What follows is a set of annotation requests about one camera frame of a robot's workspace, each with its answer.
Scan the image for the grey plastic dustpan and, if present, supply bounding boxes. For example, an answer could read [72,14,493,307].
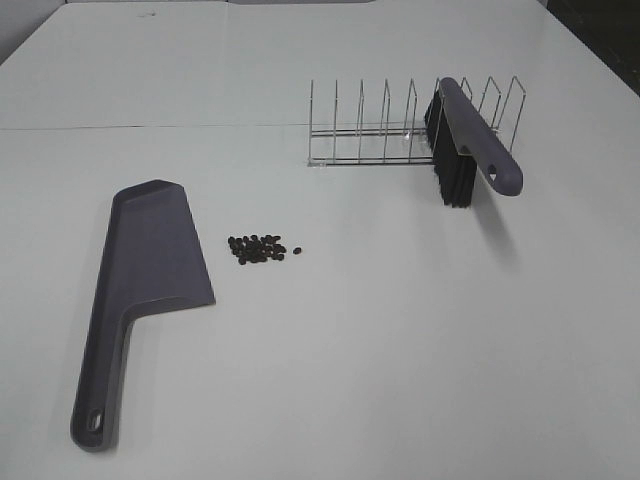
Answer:
[70,180,215,452]

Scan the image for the chrome wire dish rack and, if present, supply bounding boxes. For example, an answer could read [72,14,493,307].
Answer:
[306,75,528,167]

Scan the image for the pile of coffee beans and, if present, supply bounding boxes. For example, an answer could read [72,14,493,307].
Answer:
[227,234,287,265]

